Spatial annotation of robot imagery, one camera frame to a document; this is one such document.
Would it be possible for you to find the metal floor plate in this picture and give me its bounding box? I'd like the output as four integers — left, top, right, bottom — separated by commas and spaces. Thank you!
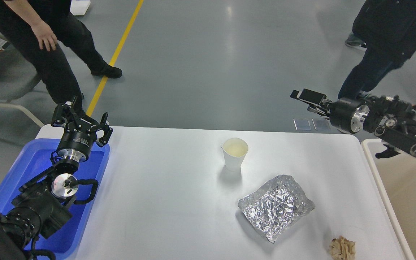
312, 118, 330, 131
293, 118, 312, 131

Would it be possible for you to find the person in black trousers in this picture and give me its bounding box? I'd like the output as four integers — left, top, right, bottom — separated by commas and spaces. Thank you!
0, 0, 122, 117

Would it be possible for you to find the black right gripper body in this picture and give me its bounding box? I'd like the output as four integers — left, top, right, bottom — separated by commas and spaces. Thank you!
329, 98, 370, 134

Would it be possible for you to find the person in dark jacket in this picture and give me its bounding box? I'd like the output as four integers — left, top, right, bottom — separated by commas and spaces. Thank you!
337, 0, 416, 99

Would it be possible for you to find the crumpled brown paper ball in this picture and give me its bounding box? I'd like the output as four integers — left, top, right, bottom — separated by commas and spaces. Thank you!
329, 236, 356, 260

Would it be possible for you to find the white frame chair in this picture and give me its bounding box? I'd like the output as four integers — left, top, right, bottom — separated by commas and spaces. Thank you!
0, 48, 44, 128

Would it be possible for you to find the white paper cup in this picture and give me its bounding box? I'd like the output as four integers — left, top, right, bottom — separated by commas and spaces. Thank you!
221, 138, 249, 171

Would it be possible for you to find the blue plastic bin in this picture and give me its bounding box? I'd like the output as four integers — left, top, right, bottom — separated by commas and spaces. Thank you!
0, 139, 110, 260

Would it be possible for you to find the white box on floor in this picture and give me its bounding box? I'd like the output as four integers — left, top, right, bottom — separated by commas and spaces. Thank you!
70, 0, 91, 16

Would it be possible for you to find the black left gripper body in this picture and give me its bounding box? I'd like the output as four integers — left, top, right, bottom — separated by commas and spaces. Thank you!
56, 122, 95, 163

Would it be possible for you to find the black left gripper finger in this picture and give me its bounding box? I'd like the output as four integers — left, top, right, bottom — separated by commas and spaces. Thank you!
90, 112, 113, 147
51, 96, 85, 128

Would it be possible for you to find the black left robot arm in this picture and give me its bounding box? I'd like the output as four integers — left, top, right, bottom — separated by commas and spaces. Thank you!
0, 97, 113, 260

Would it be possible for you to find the left metal floor plate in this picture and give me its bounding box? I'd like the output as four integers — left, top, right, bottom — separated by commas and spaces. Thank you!
293, 118, 312, 131

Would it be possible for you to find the right metal floor plate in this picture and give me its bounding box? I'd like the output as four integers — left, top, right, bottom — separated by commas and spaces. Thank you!
312, 118, 330, 131

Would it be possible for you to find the beige plastic bin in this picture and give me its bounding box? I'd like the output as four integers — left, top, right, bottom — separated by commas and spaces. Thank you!
361, 139, 416, 260

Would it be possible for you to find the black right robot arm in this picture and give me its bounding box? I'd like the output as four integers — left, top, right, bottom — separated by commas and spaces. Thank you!
290, 89, 416, 159

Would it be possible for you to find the crumpled aluminium foil tray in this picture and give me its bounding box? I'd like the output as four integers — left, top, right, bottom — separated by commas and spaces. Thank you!
237, 174, 315, 243

